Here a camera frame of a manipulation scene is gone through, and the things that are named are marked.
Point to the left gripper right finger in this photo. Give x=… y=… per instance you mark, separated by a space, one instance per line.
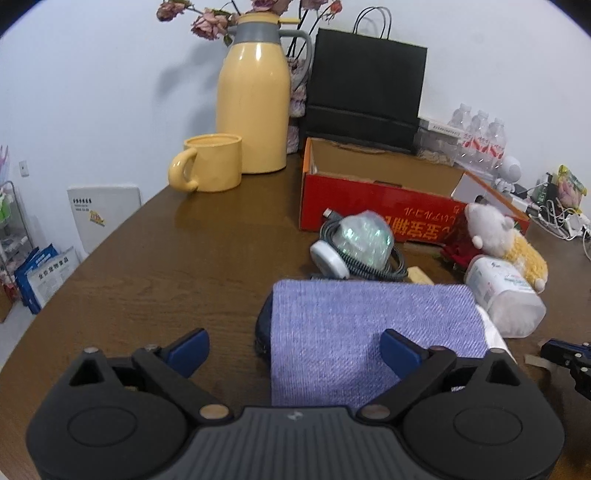
x=420 y=372

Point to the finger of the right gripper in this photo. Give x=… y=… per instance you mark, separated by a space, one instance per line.
x=576 y=358

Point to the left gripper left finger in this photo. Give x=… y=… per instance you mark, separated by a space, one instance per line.
x=166 y=371

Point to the purple woven pouch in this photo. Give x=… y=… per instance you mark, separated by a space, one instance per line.
x=325 y=335

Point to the iridescent plastic bag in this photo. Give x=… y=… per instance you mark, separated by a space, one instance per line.
x=365 y=237

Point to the clear tape piece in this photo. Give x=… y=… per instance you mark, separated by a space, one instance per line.
x=538 y=362

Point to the white cloth pouch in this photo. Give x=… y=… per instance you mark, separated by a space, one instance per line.
x=493 y=337

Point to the small yellow eraser block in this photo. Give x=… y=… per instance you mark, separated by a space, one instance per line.
x=417 y=276

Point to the navy blue zip case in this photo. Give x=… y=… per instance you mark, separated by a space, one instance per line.
x=262 y=330

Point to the cotton swab plastic box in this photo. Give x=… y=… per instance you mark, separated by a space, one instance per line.
x=511 y=303

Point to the white yellow plush hamster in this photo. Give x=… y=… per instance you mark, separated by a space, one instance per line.
x=495 y=235

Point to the blue white pet food bags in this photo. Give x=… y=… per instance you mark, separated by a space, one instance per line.
x=43 y=273

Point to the white power adapter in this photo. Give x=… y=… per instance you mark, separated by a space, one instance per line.
x=518 y=204

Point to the colourful snack packet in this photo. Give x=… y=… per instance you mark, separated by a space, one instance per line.
x=571 y=190

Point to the red cardboard box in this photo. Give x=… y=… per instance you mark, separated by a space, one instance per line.
x=421 y=201

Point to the small white robot toy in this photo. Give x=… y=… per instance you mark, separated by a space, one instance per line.
x=507 y=172

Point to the yellow ceramic mug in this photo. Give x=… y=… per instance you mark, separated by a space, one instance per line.
x=208 y=163

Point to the clear jar with seeds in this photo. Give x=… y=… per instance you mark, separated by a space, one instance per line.
x=436 y=147

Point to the middle water bottle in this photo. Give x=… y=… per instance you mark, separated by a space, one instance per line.
x=476 y=142

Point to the water bottle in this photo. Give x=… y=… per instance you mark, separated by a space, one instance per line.
x=461 y=120
x=476 y=142
x=496 y=141

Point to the right water bottle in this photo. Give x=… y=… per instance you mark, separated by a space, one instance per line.
x=496 y=141

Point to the white box on jar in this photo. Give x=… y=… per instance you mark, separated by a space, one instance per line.
x=440 y=128

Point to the left water bottle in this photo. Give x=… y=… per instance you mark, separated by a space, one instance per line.
x=461 y=120

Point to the black paper shopping bag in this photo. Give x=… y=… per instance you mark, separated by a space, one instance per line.
x=365 y=91

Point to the yellow thermos jug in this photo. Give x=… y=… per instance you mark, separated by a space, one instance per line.
x=254 y=89

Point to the dried pink rose bouquet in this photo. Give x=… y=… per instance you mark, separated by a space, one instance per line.
x=212 y=24

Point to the metal wire storage rack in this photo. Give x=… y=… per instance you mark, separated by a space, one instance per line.
x=16 y=243

